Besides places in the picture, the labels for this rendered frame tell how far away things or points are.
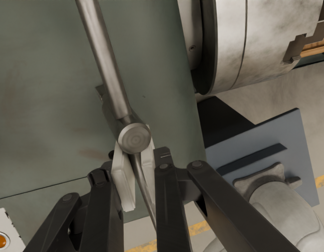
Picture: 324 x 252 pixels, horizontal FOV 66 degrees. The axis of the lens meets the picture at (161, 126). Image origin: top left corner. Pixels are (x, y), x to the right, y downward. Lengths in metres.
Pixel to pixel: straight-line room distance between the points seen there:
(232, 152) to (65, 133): 0.71
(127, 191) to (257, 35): 0.24
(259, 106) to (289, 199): 1.03
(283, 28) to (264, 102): 1.46
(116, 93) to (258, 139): 0.81
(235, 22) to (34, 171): 0.28
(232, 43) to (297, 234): 0.57
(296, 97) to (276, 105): 0.14
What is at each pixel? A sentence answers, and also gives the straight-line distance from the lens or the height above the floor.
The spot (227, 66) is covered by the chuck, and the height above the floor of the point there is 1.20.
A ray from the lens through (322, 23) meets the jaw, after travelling 0.40.
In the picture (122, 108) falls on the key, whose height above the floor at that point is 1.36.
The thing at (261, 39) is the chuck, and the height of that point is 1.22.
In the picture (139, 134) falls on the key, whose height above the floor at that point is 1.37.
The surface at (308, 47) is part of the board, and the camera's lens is 0.77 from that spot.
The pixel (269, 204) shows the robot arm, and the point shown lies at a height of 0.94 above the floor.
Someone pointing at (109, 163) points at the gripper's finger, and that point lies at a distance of 0.18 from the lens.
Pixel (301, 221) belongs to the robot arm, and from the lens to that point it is 0.78.
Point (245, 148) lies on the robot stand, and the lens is 0.93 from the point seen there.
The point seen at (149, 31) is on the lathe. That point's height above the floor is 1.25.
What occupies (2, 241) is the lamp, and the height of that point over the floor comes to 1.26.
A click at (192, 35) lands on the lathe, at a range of 0.34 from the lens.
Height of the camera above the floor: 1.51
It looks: 69 degrees down
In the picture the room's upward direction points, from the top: 163 degrees clockwise
